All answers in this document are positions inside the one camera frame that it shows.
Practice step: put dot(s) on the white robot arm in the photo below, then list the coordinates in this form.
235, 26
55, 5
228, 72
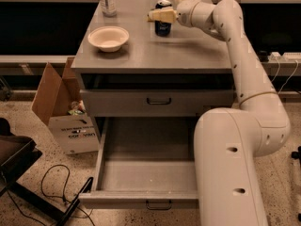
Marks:
226, 140

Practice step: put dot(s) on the white paper bowl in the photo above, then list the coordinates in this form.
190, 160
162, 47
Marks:
108, 38

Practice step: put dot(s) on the black chair frame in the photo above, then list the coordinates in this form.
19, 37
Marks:
17, 155

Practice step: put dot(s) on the green yellow sponge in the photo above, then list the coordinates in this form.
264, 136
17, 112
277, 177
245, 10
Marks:
150, 17

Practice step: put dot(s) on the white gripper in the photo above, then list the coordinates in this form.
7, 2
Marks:
186, 13

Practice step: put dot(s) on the black caster wheel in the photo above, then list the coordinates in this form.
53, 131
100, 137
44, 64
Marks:
296, 155

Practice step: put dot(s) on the black power adapter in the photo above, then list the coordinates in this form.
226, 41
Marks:
263, 56

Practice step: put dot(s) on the grey drawer cabinet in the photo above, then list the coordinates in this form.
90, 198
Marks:
183, 51

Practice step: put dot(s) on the open lower grey drawer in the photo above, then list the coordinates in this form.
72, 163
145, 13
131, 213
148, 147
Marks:
144, 163

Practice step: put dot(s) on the blue pepsi can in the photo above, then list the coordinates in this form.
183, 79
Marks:
162, 29

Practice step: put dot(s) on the open cardboard box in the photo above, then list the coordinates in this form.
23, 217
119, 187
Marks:
59, 105

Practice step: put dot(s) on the upper grey drawer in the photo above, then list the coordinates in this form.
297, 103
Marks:
155, 95

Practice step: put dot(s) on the white power strip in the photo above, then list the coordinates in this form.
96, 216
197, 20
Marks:
293, 56

